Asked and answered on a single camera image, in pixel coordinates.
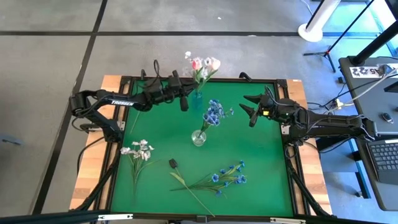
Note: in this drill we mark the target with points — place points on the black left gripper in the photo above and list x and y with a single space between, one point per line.
171 90

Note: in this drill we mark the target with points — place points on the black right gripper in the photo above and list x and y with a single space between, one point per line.
269 109

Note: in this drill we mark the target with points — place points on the deep pink artificial tulip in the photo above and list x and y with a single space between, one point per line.
196 64

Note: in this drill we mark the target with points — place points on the white artificial flower bunch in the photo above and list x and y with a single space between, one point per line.
140 154
187 55

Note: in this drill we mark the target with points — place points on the light pink artificial tulip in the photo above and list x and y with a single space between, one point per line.
215 63

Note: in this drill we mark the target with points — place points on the blue artificial flower bunch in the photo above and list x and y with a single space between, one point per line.
213 115
216 177

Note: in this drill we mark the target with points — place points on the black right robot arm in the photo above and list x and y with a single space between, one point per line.
329 124

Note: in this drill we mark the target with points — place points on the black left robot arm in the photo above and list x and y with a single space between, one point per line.
121 102

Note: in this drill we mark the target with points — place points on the blue glass vase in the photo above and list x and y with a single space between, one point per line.
197 101

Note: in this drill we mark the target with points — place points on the clear textured glass vase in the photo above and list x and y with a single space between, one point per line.
199 139

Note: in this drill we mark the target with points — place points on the green table mat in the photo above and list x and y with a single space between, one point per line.
255 155

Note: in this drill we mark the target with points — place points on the white power strip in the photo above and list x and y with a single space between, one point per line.
337 103

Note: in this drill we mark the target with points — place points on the black tripod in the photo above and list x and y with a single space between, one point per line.
326 53

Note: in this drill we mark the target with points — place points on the white stand with round base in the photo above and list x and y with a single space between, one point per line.
311 31

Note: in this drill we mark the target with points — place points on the white paper label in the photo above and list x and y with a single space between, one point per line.
365 71

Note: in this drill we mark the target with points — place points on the grey desk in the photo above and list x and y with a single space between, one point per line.
370 93

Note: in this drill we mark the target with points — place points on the blue desk leg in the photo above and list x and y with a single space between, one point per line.
360 174

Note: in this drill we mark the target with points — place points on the black key fob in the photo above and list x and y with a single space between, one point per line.
387 117

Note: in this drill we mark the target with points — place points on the black pole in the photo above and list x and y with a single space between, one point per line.
376 42

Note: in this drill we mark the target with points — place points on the black laptop keyboard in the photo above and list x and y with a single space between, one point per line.
385 155

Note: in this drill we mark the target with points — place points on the blue grey floor object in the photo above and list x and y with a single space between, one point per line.
9 140

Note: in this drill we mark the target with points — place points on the black aluminium table frame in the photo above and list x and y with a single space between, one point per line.
264 80

